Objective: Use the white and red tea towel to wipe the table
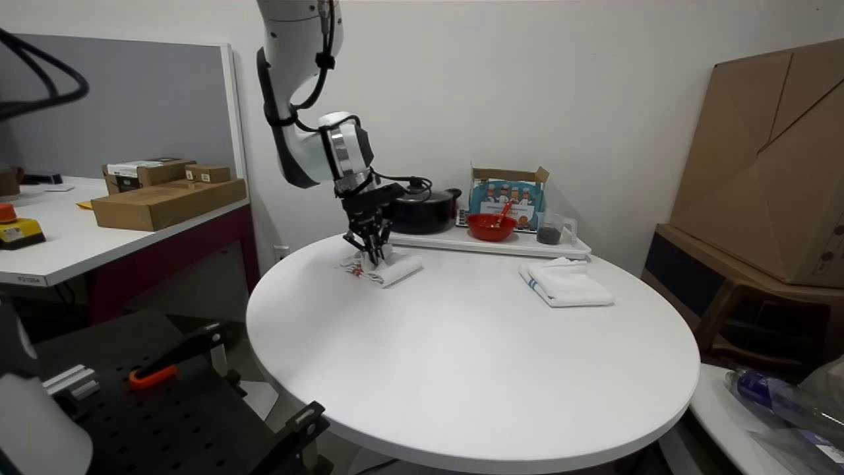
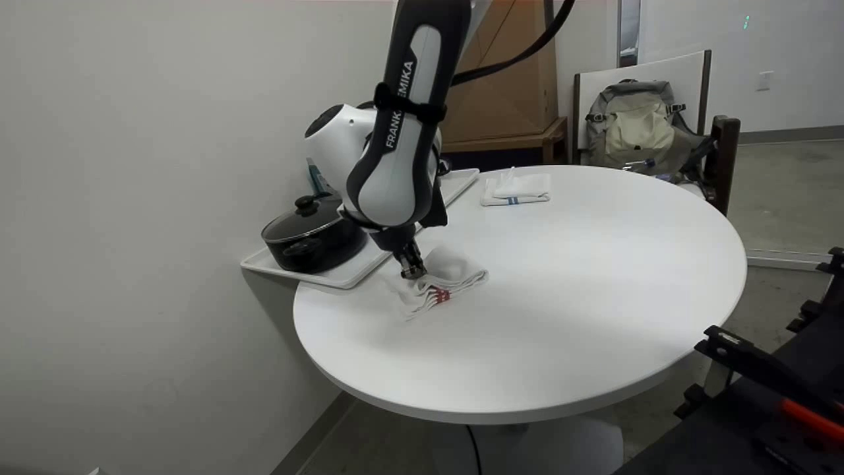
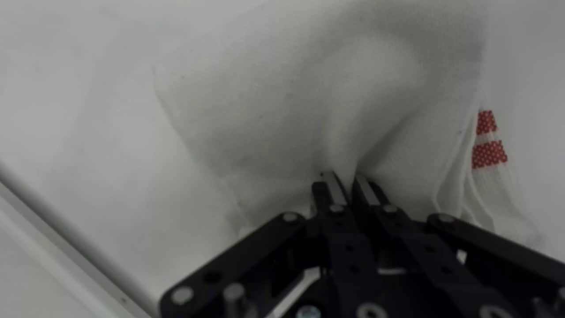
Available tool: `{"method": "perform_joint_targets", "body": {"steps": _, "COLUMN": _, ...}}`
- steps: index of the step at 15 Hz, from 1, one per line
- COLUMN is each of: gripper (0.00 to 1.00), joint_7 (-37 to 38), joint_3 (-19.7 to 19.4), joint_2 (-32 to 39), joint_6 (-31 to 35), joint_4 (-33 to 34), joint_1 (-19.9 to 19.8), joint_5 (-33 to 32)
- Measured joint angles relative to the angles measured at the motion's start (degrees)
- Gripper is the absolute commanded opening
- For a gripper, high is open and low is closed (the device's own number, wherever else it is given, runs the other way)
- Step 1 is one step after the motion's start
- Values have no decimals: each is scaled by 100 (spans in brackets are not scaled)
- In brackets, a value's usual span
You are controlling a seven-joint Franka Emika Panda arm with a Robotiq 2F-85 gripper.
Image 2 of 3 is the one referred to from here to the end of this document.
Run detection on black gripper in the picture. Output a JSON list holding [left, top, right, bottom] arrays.
[[377, 221, 431, 283]]

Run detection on clear plastic bag red contents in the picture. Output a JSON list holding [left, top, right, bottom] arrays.
[[386, 249, 490, 321]]

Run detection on white and blue folded towel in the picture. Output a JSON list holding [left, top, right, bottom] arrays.
[[477, 165, 555, 212]]

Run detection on white rectangular tray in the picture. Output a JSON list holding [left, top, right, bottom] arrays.
[[241, 165, 484, 292]]

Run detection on black pot with lid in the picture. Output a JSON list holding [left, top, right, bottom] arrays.
[[258, 192, 369, 278]]

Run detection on low wooden shelf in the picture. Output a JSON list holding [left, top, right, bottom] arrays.
[[443, 117, 569, 169]]

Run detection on beige grey backpack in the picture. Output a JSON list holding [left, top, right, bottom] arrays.
[[580, 76, 714, 184]]

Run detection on black perforated breadboard table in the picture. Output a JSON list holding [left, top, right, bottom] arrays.
[[614, 260, 844, 475]]

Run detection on thin black floor cable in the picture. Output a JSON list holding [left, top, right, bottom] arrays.
[[461, 424, 485, 475]]

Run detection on white chair with wooden frame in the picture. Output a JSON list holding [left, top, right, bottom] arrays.
[[569, 47, 741, 218]]

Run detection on black clamp with orange handle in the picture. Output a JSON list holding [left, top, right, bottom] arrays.
[[693, 324, 844, 445]]

